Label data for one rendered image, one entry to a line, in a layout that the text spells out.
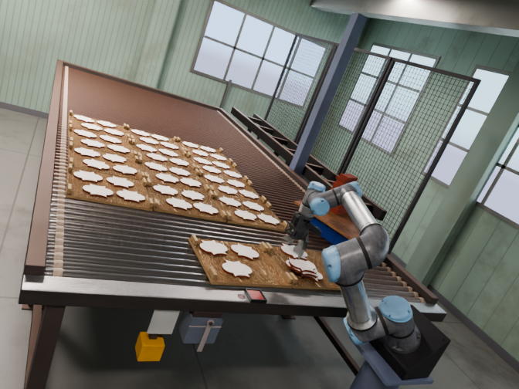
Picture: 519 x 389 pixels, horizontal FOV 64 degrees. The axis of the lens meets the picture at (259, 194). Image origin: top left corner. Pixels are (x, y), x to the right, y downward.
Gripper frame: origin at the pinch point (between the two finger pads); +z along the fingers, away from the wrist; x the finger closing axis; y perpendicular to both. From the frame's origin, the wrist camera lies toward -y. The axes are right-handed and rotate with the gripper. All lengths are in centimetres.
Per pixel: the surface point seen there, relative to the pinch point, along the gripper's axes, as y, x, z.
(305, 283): -7.5, 7.6, 12.4
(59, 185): 97, -65, 11
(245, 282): 25.9, 8.7, 11.5
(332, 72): -109, -173, -81
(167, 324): 59, 17, 26
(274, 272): 6.3, 0.1, 12.0
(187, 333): 51, 20, 28
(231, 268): 30.3, 1.1, 10.3
